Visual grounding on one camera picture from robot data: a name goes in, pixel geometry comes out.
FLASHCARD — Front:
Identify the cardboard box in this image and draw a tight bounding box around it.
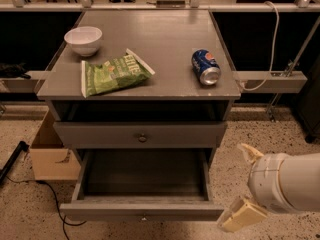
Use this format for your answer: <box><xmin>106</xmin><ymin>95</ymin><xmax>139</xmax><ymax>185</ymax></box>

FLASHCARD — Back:
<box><xmin>29</xmin><ymin>112</ymin><xmax>81</xmax><ymax>180</ymax></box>

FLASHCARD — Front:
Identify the black floor cable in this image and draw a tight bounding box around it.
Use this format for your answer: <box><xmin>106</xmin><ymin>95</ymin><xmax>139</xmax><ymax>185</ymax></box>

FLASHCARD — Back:
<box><xmin>5</xmin><ymin>175</ymin><xmax>87</xmax><ymax>240</ymax></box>

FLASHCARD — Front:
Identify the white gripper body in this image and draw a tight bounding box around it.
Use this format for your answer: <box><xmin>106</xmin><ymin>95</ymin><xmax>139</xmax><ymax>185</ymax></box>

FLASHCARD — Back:
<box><xmin>248</xmin><ymin>153</ymin><xmax>291</xmax><ymax>214</ymax></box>

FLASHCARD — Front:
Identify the black bar on floor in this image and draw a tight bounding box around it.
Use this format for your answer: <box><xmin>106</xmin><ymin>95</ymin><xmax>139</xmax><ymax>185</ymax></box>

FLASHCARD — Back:
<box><xmin>0</xmin><ymin>141</ymin><xmax>29</xmax><ymax>185</ymax></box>

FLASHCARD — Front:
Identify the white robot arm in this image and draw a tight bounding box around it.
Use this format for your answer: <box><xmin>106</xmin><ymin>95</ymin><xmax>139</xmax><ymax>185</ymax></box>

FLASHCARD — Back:
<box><xmin>218</xmin><ymin>143</ymin><xmax>320</xmax><ymax>233</ymax></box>

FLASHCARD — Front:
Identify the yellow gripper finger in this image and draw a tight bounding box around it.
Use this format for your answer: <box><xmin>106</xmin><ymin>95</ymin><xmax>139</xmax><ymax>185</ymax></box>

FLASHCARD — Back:
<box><xmin>237</xmin><ymin>143</ymin><xmax>264</xmax><ymax>164</ymax></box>
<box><xmin>217</xmin><ymin>197</ymin><xmax>268</xmax><ymax>233</ymax></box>

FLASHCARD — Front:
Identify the grey drawer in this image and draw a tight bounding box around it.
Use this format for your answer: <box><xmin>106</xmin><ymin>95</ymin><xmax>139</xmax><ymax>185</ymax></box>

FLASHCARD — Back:
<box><xmin>54</xmin><ymin>122</ymin><xmax>226</xmax><ymax>149</ymax></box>
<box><xmin>60</xmin><ymin>149</ymin><xmax>223</xmax><ymax>221</ymax></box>

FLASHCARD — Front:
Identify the black object on rail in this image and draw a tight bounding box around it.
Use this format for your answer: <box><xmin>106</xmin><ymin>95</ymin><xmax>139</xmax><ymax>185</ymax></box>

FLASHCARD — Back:
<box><xmin>0</xmin><ymin>63</ymin><xmax>31</xmax><ymax>79</ymax></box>

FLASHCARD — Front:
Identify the white hanging cable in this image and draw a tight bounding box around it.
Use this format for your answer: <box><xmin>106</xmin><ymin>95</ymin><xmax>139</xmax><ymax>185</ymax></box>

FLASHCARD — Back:
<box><xmin>239</xmin><ymin>0</ymin><xmax>281</xmax><ymax>92</ymax></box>

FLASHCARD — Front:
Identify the blue soda can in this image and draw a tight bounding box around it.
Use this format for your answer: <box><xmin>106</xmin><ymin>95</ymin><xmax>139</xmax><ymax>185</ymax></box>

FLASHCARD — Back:
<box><xmin>191</xmin><ymin>49</ymin><xmax>221</xmax><ymax>86</ymax></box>

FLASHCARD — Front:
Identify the white ceramic bowl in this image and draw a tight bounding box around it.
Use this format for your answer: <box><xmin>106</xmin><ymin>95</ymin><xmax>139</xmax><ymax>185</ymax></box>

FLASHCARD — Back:
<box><xmin>64</xmin><ymin>26</ymin><xmax>102</xmax><ymax>57</ymax></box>

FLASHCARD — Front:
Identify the green chip bag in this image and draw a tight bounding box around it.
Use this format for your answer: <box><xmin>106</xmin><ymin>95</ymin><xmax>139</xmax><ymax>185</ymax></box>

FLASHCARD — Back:
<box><xmin>81</xmin><ymin>49</ymin><xmax>155</xmax><ymax>98</ymax></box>

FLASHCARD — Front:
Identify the grey top drawer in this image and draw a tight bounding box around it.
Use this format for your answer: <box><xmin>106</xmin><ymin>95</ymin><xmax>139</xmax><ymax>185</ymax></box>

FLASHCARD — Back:
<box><xmin>54</xmin><ymin>122</ymin><xmax>226</xmax><ymax>149</ymax></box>

